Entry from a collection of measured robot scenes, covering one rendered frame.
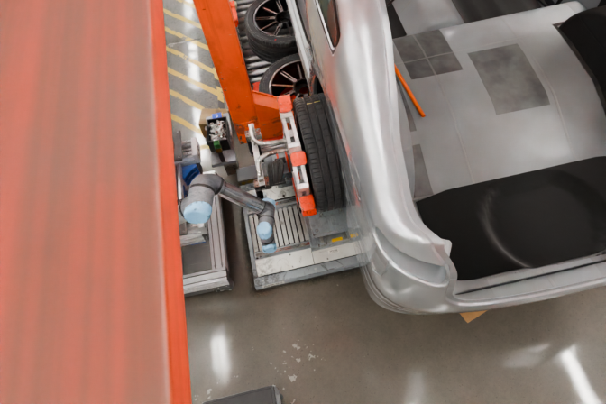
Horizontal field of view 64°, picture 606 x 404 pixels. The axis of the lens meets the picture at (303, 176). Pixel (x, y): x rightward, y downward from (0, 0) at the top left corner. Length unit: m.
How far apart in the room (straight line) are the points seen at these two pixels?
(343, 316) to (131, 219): 3.11
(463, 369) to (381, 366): 0.48
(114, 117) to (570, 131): 2.84
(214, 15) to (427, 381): 2.37
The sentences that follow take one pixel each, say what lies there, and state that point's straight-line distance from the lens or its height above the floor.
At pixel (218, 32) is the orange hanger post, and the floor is 1.47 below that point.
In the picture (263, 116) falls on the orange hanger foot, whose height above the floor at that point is 0.73.
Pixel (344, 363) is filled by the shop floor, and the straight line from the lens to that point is 3.18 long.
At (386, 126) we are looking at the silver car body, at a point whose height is 1.72.
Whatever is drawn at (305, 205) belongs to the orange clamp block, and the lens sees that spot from 2.56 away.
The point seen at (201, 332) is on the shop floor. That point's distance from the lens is 3.35.
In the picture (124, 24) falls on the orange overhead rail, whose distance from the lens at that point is 0.22.
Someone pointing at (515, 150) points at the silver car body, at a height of 0.94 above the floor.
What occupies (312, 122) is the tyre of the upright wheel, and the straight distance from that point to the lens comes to 2.48.
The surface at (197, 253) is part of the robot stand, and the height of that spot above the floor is 0.21.
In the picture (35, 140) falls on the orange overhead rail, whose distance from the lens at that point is 0.20.
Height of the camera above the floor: 3.13
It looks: 58 degrees down
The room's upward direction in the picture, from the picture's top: 9 degrees counter-clockwise
